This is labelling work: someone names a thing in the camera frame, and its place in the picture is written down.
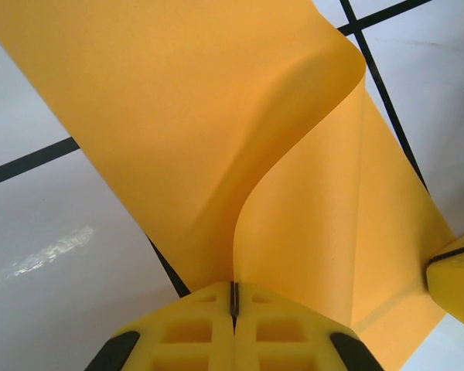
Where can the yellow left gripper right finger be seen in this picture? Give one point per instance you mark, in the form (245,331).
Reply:
(290,340)

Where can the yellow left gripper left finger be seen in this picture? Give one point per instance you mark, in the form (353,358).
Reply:
(185,340)

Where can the yellow paper sheet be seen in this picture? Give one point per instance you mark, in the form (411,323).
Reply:
(178,116)

